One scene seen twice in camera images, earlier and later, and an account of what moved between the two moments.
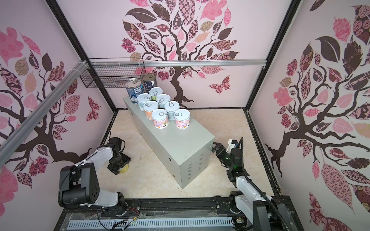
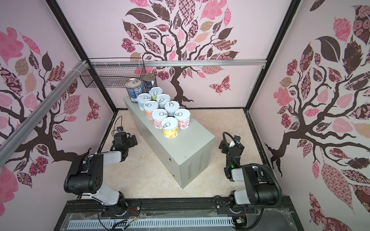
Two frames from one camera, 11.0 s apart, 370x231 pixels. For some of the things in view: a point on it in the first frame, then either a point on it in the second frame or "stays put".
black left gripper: [113, 169] -> [132, 141]
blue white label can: [134, 87] stays put
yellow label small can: [124, 170] -> [170, 127]
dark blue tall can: [150, 82] stays put
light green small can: [154, 91] stays put
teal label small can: [141, 98] stays put
